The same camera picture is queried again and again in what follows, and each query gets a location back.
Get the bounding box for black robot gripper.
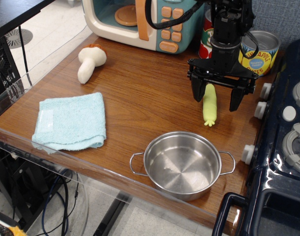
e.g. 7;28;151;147
188;41;258;112

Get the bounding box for yellow handled ice cream scoop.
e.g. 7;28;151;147
203;84;217;127

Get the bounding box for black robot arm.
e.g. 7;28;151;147
188;0;259;112

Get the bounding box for tomato sauce can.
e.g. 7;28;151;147
199;9;213;59

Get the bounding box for pineapple slices can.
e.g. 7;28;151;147
238;30;281;77

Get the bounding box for stainless steel pot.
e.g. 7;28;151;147
141;131;224;202

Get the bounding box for toy microwave oven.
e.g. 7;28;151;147
82;0;204;54

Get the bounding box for dark blue toy stove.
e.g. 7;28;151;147
212;39;300;236

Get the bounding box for plush mushroom toy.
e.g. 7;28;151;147
78;44;107;84

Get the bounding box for clear acrylic table guard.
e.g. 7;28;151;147
0;34;220;219

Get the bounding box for light blue folded towel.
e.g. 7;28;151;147
32;92;107;154

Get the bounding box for black desk at left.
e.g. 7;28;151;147
0;0;54;38

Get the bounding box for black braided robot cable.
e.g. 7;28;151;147
144;0;207;30

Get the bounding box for floor cables under table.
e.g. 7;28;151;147
12;169;89;236

